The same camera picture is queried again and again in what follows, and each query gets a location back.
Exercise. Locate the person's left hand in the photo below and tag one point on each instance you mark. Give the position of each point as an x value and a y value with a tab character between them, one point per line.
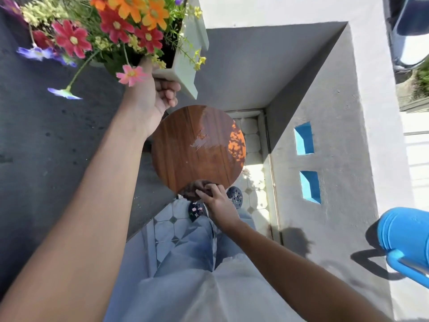
144	100

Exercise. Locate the person's right hand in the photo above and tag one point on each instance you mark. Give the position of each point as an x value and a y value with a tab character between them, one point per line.
219	207

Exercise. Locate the person's right thumb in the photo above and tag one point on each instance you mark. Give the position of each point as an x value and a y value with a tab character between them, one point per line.
203	194

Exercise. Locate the person's left thumb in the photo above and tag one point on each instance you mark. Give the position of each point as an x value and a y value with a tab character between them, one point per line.
147	71

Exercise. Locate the brown cloth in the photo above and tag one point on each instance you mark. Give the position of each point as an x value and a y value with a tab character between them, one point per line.
189	191

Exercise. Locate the white planter box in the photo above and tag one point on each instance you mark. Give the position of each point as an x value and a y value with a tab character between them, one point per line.
187	53

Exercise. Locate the person's left forearm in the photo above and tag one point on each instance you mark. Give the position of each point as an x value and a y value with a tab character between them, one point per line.
83	214

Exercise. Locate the person's right forearm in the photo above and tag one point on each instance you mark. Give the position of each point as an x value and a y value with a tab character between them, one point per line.
288	274

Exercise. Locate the blue clog shoe with charms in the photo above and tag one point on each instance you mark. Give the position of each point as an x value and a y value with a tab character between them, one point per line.
196	210
235	196

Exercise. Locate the round wooden table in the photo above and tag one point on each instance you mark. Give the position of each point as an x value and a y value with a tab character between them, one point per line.
197	147

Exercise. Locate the light blue jeans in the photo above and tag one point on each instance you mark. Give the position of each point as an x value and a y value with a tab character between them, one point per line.
187	248

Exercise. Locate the bunch of colourful flowers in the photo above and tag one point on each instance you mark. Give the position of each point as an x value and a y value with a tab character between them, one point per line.
110	26

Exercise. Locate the white shirt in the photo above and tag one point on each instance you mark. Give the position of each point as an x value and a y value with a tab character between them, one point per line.
187	298

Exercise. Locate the blue watering can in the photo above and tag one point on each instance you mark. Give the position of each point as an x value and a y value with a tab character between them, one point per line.
404	234

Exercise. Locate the green shrub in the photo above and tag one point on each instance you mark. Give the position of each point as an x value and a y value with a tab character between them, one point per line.
421	82

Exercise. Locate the parked car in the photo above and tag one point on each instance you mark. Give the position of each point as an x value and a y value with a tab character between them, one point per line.
410	33

